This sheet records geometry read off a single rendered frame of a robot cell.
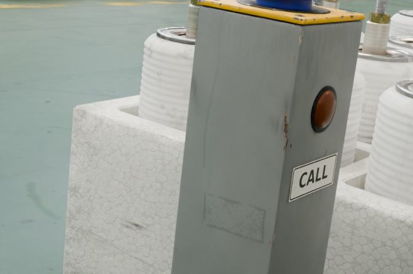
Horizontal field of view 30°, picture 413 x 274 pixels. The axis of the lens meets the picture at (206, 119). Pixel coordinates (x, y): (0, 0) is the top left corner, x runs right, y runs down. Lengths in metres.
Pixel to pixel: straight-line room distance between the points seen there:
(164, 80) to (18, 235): 0.29
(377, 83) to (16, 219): 0.45
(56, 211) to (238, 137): 0.54
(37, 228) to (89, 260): 0.17
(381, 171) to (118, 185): 0.24
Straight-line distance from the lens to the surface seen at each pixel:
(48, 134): 1.24
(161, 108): 0.68
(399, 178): 0.56
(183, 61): 0.66
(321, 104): 0.43
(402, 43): 0.82
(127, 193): 0.68
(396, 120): 0.56
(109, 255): 0.72
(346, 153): 0.63
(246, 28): 0.42
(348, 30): 0.44
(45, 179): 1.05
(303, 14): 0.42
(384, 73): 0.70
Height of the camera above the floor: 0.36
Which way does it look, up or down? 15 degrees down
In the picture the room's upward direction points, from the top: 6 degrees clockwise
